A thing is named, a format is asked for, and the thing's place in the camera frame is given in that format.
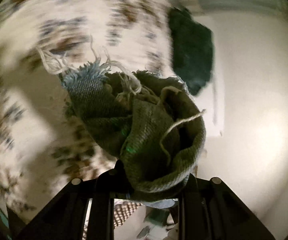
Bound blue denim jeans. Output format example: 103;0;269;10
36;36;207;209

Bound floral fleece blanket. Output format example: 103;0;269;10
0;0;172;236

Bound dark green cloth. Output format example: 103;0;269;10
168;8;214;96

